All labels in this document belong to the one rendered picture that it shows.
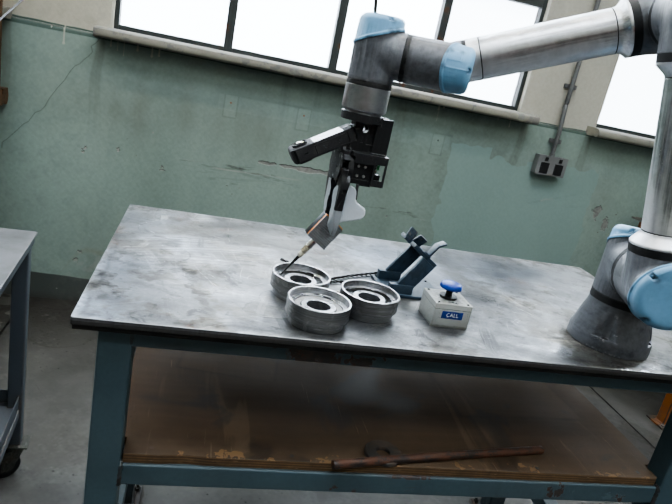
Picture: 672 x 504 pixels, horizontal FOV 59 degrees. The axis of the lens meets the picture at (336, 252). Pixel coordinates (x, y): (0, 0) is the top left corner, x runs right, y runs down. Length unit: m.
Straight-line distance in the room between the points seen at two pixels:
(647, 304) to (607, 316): 0.17
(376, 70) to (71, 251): 2.01
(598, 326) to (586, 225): 2.01
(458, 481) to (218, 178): 1.77
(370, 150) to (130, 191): 1.75
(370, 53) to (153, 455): 0.73
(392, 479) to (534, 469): 0.29
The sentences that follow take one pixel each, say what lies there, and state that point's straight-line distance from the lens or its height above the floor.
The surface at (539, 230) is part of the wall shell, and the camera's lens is 3.07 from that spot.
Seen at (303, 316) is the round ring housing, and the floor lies 0.83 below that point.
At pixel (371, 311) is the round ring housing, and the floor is 0.83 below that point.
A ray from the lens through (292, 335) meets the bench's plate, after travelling 0.92.
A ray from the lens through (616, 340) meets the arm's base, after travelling 1.21.
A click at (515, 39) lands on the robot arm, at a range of 1.11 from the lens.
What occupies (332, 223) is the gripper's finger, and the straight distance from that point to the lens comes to 1.02.
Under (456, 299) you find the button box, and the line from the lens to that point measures 1.10.
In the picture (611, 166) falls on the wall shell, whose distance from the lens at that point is 3.17.
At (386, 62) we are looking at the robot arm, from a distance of 0.98.
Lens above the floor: 1.21
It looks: 17 degrees down
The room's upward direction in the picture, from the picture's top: 12 degrees clockwise
